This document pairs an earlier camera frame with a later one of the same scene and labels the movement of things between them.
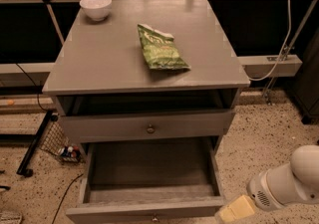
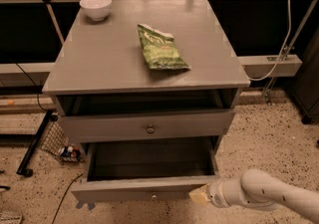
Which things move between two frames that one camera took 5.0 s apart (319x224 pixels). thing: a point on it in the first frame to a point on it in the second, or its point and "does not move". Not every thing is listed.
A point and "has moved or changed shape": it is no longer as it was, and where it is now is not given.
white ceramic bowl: (97, 7) does not move
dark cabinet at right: (306, 87) does not move
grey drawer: (150, 181) has moved or changed shape
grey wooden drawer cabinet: (107, 91) does not move
